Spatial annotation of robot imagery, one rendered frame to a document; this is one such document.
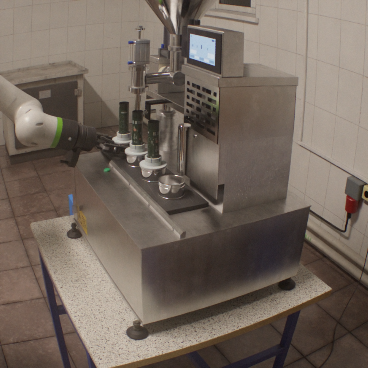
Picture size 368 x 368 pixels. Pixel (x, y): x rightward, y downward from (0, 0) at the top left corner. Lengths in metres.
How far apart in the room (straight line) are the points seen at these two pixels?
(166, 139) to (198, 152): 0.36
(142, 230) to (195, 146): 0.25
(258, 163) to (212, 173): 0.12
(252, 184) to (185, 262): 0.26
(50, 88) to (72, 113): 0.35
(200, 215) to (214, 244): 0.09
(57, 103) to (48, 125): 2.88
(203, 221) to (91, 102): 4.01
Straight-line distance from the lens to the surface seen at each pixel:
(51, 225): 1.67
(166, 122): 1.49
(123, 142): 1.45
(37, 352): 2.22
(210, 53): 1.06
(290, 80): 1.15
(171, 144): 1.52
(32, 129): 1.32
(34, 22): 4.75
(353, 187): 2.61
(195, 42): 1.12
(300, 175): 3.08
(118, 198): 1.22
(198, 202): 1.17
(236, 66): 1.04
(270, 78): 1.11
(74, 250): 1.52
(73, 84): 4.22
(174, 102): 1.34
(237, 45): 1.04
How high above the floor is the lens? 1.56
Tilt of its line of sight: 25 degrees down
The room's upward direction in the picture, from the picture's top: 2 degrees clockwise
